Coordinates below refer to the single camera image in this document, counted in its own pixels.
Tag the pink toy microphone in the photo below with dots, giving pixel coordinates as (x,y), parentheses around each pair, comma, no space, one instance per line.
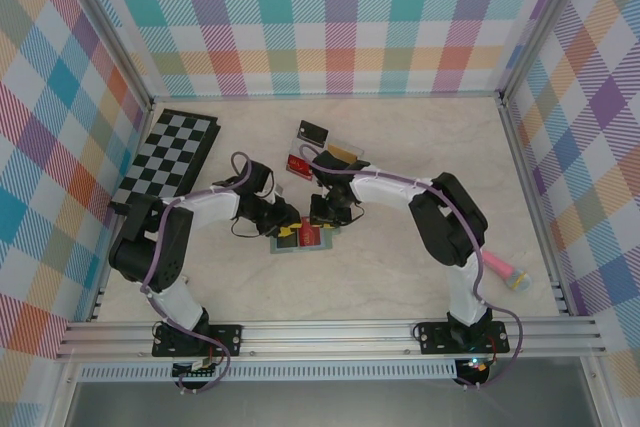
(495,262)

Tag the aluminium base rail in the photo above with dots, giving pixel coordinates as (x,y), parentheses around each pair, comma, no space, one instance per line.
(325,337)

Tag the mint green card holder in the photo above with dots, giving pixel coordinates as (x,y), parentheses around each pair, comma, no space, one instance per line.
(285,245)

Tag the black and grey chessboard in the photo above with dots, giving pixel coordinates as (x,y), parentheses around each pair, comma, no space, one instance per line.
(160,162)

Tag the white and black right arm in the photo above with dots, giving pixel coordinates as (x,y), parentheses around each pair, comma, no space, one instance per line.
(385,192)

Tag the clear acrylic card stand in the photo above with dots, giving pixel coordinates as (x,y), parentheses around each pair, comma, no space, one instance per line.
(299,148)

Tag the small circuit board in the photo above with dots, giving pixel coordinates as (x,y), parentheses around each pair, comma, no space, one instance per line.
(197,372)
(477,366)

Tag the aluminium frame post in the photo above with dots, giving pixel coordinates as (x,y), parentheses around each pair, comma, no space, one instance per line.
(111,32)
(545,22)

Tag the aluminium rear rail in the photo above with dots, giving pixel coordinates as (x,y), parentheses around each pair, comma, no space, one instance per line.
(325,96)

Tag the red card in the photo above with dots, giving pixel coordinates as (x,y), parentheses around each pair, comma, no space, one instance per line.
(297,165)
(311,237)

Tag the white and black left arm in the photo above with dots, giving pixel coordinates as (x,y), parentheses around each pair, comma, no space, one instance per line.
(210,204)

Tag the aluminium side rail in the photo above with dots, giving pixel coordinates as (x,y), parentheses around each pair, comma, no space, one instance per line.
(143,122)
(529,172)

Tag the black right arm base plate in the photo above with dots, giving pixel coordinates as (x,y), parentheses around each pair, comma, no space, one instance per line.
(432,337)

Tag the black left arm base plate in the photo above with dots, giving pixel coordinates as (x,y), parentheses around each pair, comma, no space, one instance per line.
(227,339)

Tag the gold card with black stripe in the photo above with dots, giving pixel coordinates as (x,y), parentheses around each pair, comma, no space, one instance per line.
(342,153)

